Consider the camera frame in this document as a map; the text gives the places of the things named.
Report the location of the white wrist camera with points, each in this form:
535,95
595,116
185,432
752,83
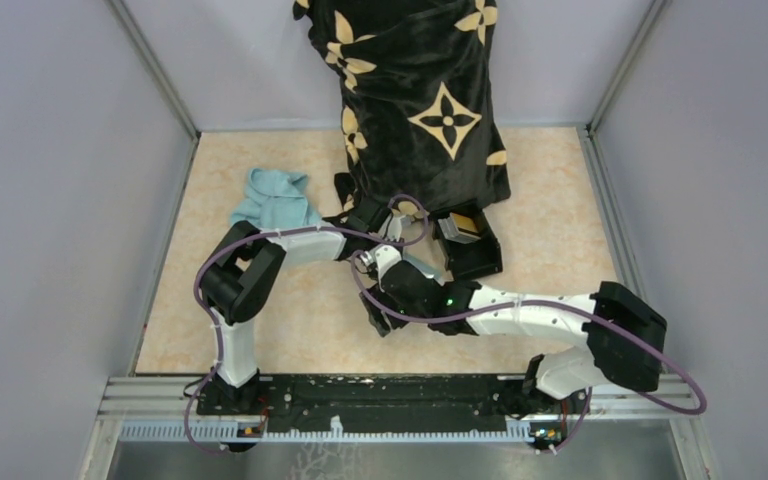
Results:
378,260
394,228

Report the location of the black beige flower-patterned blanket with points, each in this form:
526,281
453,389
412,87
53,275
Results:
416,109

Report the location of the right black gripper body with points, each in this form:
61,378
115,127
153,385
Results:
377,294

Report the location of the aluminium frame rail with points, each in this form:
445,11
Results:
287,395

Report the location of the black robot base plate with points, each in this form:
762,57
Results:
400,420

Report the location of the black card tray box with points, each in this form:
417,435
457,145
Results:
473,261

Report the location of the stack of cards in tray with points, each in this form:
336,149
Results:
459,228

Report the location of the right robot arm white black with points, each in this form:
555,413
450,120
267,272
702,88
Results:
611,335

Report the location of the white slotted cable duct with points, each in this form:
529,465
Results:
205,432

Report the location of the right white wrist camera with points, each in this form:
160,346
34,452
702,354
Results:
378,260

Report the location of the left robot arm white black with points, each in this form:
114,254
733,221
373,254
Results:
235,282

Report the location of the light blue cloth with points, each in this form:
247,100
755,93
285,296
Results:
275,199

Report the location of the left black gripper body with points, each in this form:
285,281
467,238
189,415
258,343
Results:
370,244

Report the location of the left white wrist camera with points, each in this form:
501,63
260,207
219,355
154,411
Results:
394,228

